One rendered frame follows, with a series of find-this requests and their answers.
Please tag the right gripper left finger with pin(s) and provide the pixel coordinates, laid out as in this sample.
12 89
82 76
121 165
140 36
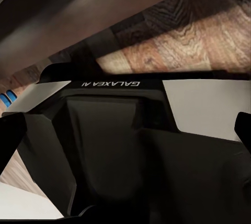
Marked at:
12 130

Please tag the sandal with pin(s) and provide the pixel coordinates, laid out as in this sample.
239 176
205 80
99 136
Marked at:
5 99
11 95

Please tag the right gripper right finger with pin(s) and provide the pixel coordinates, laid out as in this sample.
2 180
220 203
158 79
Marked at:
243 129

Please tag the bed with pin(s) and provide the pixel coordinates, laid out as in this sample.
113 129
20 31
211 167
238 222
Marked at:
32 30

